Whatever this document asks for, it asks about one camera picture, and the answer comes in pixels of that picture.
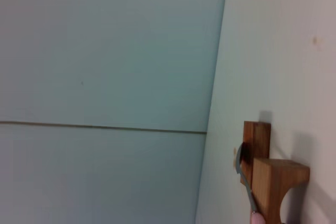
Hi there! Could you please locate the pink handled metal spoon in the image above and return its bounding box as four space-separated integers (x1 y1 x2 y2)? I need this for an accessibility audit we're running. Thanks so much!
234 142 266 224

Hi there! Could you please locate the light arched wooden block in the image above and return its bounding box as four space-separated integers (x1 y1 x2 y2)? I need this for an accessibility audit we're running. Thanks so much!
251 157 311 224

